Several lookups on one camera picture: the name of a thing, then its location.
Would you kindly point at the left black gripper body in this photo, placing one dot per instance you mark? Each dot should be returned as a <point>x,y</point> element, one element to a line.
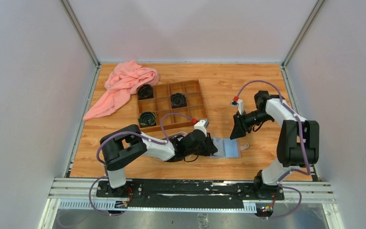
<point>201,150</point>

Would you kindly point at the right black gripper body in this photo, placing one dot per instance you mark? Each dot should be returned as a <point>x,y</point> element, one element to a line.
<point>254,118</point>

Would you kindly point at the pink leather card holder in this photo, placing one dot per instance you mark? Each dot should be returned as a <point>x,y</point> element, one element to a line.
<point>227,148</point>

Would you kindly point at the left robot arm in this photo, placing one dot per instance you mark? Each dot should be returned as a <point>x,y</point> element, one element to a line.
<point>122,147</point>

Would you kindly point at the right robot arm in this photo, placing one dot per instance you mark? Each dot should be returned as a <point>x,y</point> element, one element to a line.
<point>298,142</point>

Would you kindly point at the pink oval tray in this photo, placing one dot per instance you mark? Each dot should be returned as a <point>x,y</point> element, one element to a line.
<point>177,134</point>

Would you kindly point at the brown wooden divider tray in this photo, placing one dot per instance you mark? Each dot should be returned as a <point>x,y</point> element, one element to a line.
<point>178,117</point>

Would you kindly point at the black flower cup centre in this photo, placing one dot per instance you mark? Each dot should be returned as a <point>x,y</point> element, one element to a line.
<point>178,100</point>

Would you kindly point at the black flower cup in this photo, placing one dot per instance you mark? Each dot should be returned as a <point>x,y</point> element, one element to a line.
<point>147,119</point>
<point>178,100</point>
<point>145,92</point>

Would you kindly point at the black flower cup front left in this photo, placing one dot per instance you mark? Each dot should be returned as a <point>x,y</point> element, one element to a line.
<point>147,119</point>

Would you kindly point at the black flower cup rear left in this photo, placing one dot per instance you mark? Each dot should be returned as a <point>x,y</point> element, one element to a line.
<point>145,92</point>

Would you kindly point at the pink crumpled cloth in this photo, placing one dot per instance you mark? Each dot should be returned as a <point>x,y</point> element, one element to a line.
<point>121,84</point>

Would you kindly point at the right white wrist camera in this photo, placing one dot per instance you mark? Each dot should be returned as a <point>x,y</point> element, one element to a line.
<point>239,104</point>

